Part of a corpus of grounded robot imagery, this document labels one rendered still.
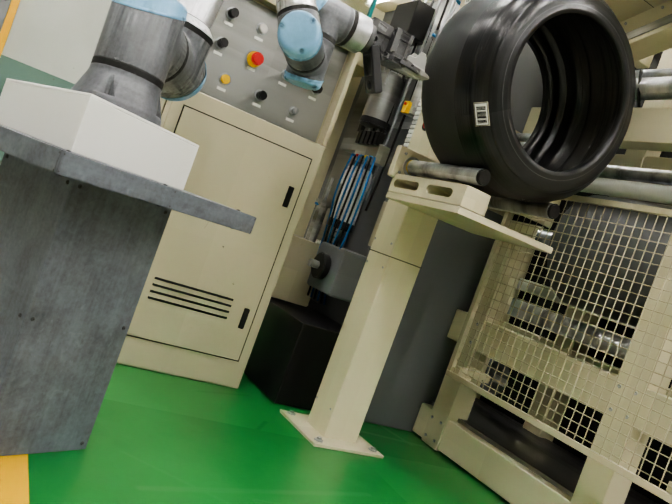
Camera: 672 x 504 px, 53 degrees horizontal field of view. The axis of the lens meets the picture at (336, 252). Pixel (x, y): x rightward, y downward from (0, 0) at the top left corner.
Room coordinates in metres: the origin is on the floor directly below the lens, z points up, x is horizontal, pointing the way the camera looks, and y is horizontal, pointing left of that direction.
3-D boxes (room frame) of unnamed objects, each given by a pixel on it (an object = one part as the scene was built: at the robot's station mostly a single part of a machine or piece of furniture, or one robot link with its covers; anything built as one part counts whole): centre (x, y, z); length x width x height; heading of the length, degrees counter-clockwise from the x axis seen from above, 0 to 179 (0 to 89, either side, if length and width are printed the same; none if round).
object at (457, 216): (2.01, -0.33, 0.80); 0.37 x 0.36 x 0.02; 120
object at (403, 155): (2.17, -0.24, 0.90); 0.40 x 0.03 x 0.10; 120
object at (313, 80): (1.58, 0.21, 0.98); 0.12 x 0.09 x 0.12; 175
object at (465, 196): (1.94, -0.21, 0.84); 0.36 x 0.09 x 0.06; 30
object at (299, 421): (2.23, -0.19, 0.01); 0.27 x 0.27 x 0.02; 30
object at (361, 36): (1.64, 0.14, 1.10); 0.10 x 0.05 x 0.09; 30
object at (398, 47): (1.68, 0.06, 1.10); 0.12 x 0.08 x 0.09; 120
